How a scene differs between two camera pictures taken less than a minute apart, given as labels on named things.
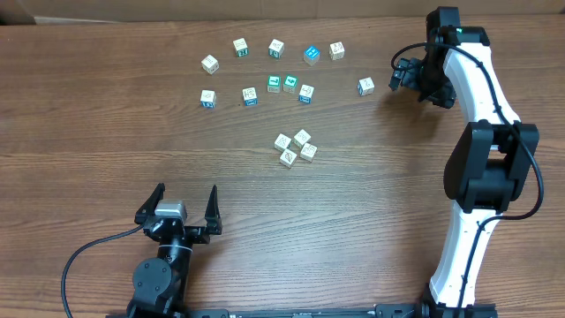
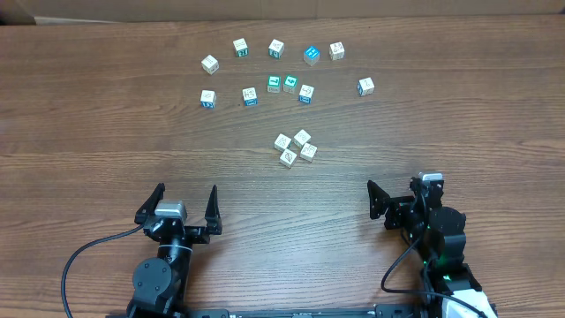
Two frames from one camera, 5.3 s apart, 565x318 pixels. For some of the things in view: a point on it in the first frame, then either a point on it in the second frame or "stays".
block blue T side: (365, 87) stays
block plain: (288, 157) stays
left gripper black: (186, 230) stays
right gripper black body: (409, 79) to (401, 212)
